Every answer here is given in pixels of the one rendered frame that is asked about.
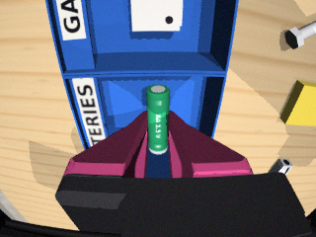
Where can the green aa battery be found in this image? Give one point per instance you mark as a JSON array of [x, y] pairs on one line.
[[158, 107]]

